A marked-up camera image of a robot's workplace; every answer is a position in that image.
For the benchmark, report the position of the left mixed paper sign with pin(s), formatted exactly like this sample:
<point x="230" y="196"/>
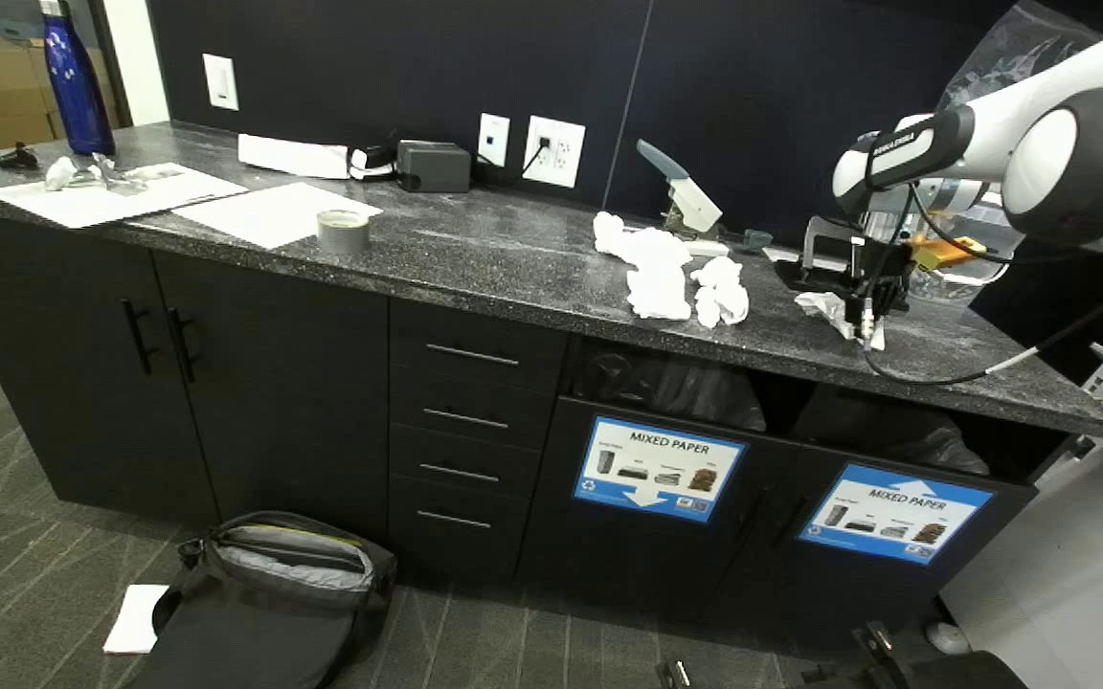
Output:
<point x="656" y="469"/>

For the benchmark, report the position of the small white wall plate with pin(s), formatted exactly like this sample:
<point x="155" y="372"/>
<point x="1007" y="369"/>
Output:
<point x="493" y="141"/>

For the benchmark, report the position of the white paper on floor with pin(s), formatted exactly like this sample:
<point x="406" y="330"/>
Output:
<point x="133" y="629"/>

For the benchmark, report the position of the grey tape roll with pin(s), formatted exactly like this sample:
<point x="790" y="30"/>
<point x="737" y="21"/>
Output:
<point x="342" y="226"/>

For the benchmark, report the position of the white paper sheet right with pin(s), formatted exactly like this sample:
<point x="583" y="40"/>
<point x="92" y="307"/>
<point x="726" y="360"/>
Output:
<point x="272" y="217"/>

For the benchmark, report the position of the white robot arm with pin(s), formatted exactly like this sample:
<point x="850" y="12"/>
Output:
<point x="1037" y="141"/>

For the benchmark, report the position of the grey black backpack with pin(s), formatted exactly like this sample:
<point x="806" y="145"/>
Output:
<point x="271" y="604"/>

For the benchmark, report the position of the orange black gripper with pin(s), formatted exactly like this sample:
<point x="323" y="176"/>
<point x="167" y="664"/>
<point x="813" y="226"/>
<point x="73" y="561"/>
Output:
<point x="854" y="265"/>

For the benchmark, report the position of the white power strip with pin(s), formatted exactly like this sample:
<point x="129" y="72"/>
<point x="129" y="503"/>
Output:
<point x="300" y="157"/>

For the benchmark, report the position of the white paper sheet left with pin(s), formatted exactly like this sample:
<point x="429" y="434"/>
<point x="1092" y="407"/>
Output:
<point x="135" y="193"/>

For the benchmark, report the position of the plastic bag on bin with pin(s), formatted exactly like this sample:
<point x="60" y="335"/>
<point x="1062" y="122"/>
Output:
<point x="1021" y="43"/>

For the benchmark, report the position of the white paper sheet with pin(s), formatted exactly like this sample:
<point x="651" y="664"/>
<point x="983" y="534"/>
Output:
<point x="135" y="193"/>
<point x="272" y="217"/>

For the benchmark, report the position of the black power adapter box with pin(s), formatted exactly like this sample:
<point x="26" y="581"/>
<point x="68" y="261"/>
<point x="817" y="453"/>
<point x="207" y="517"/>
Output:
<point x="433" y="165"/>

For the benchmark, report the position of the white double wall outlet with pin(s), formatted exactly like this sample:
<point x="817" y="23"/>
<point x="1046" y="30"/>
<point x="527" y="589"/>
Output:
<point x="554" y="151"/>

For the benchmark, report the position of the mixed paper sign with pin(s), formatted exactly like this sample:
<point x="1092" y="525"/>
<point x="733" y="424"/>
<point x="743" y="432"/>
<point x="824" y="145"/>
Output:
<point x="892" y="516"/>
<point x="656" y="469"/>

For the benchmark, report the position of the blue water bottle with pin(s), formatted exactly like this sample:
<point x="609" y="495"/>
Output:
<point x="73" y="82"/>

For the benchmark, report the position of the right mixed paper sign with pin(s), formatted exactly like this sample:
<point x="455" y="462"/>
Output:
<point x="892" y="516"/>

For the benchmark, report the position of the white light switch plate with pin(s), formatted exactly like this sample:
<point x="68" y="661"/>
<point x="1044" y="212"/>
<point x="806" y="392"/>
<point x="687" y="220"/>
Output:
<point x="220" y="82"/>

